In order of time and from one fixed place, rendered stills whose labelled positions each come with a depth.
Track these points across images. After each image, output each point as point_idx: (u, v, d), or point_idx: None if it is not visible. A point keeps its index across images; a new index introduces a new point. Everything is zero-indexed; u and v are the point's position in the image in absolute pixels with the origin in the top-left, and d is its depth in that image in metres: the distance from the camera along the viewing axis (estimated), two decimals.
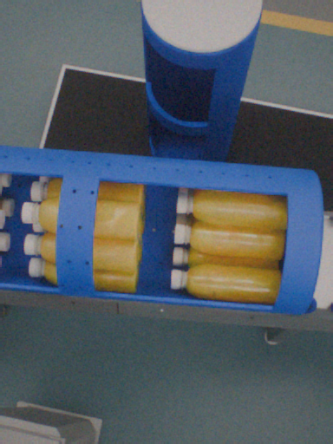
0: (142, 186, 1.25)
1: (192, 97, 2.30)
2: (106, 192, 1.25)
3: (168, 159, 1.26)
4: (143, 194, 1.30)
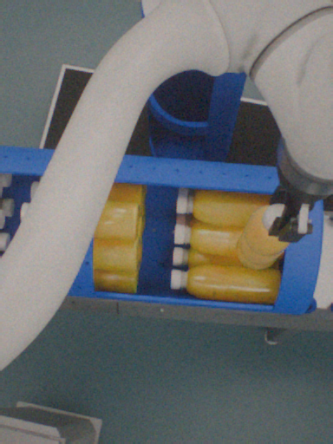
0: (141, 186, 1.26)
1: (192, 97, 2.30)
2: None
3: (168, 159, 1.26)
4: (142, 195, 1.30)
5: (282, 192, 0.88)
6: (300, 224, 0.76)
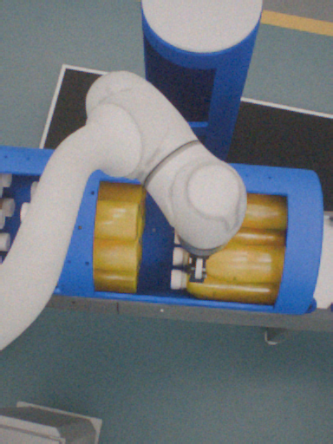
0: (141, 186, 1.26)
1: (192, 97, 2.30)
2: (106, 192, 1.25)
3: None
4: (142, 195, 1.30)
5: None
6: (197, 271, 1.08)
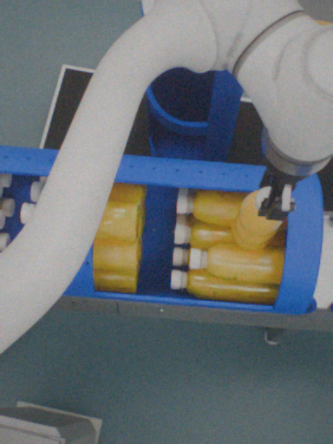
0: (141, 186, 1.26)
1: (192, 97, 2.30)
2: None
3: (168, 159, 1.26)
4: (142, 195, 1.30)
5: (270, 175, 0.97)
6: (284, 202, 0.85)
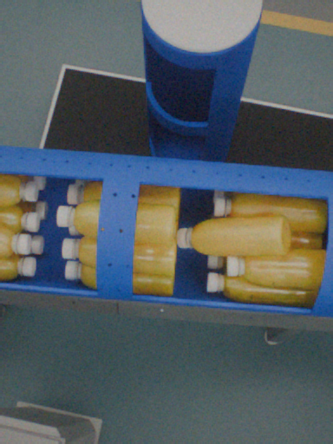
0: (179, 189, 1.26)
1: (192, 97, 2.30)
2: (143, 194, 1.25)
3: (206, 162, 1.25)
4: (179, 199, 1.30)
5: None
6: None
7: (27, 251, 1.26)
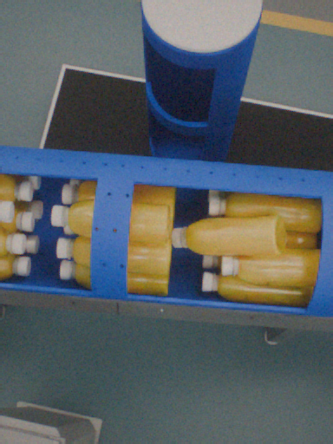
0: (173, 189, 1.26)
1: (192, 97, 2.30)
2: (138, 193, 1.25)
3: (201, 161, 1.25)
4: (173, 198, 1.30)
5: None
6: None
7: (22, 251, 1.26)
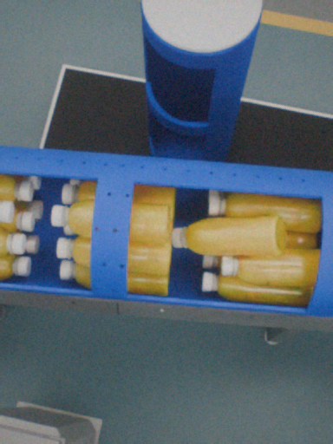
0: (173, 189, 1.26)
1: (192, 97, 2.30)
2: (138, 193, 1.25)
3: (201, 161, 1.25)
4: (173, 198, 1.30)
5: None
6: None
7: (22, 251, 1.26)
